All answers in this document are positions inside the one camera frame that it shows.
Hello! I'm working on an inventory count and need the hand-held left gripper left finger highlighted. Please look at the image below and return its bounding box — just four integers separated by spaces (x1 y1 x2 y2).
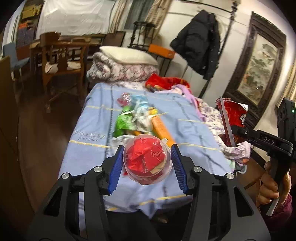
26 145 125 241

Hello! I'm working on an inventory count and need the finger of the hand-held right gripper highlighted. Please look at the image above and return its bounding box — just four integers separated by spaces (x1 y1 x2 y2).
231 125 259 146

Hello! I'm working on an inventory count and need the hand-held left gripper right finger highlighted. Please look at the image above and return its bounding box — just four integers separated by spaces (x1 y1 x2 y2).
170 144 271 241

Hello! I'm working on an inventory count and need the red snack bag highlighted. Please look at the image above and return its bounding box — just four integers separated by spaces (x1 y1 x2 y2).
216 97 249 148

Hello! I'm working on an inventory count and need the clear plastic cup red wrapper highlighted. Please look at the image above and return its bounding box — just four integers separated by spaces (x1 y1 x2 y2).
122 134 173 186

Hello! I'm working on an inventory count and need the green snack packet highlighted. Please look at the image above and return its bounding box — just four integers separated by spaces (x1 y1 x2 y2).
113 106 137 138

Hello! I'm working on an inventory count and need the person's right forearm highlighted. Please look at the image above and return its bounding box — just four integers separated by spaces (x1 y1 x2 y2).
260 194 296 232

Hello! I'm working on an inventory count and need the person's right hand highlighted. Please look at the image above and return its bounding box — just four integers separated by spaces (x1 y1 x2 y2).
257 161 292 207

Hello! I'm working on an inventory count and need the purple floral quilt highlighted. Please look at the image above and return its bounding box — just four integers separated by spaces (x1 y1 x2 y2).
196 97 252 168

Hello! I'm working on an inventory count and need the orange snack packet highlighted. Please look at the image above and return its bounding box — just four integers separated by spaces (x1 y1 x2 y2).
151 113 175 149

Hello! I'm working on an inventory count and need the blue striped table cloth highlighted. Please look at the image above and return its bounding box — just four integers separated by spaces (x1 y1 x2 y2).
58 83 234 219

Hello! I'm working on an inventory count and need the clear plastic bag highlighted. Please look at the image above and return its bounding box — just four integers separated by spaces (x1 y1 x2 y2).
133 104 154 133

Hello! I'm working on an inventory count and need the light purple garment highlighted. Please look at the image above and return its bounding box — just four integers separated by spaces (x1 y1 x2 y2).
171 84 202 121

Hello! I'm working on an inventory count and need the pink candy wrapper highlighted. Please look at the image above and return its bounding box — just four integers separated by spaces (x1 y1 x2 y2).
117 92 133 105

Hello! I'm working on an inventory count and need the light blue wrapper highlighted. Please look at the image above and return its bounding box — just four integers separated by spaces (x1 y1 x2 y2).
131 95 149 110

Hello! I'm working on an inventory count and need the dark framed landscape painting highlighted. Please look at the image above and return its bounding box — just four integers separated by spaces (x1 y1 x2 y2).
223 11 287 124

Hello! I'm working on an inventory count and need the red patterned blanket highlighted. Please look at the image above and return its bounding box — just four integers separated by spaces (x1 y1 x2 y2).
145 74 191 93

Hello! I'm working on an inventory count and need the folded pink floral quilt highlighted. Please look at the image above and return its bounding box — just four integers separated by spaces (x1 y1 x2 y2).
87 52 160 83

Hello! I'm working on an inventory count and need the coat rack pole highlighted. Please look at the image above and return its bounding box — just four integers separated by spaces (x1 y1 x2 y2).
199 2 239 98

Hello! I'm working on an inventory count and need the black puffer jacket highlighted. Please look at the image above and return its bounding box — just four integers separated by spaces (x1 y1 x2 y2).
170 10 221 80

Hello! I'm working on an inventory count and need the wooden cabinet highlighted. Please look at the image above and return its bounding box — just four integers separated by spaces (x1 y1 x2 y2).
0 56 36 234

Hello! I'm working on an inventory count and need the cream pillow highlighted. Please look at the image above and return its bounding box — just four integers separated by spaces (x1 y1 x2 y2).
99 46 159 66

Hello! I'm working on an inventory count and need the orange box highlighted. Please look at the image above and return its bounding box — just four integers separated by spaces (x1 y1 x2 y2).
148 44 176 59

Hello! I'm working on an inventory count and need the wooden armchair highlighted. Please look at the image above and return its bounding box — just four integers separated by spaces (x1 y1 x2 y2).
39 32 91 114

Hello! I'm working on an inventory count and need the wooden table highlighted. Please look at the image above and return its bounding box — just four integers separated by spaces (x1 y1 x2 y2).
30 34 107 70

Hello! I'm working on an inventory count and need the black metal stand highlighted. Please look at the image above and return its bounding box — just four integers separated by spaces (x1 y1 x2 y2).
128 21 156 51

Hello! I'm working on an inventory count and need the beige curtain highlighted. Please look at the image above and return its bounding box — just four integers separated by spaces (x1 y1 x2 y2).
145 0 172 47
109 0 127 33

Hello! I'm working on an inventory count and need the blue chair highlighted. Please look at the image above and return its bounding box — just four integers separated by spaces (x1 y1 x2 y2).
2 42 31 80

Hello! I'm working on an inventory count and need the white cloth cover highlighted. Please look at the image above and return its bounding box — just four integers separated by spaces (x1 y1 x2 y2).
38 0 116 37

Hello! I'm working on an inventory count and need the storage shelf with boxes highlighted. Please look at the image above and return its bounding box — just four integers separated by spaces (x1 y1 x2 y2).
16 0 45 48

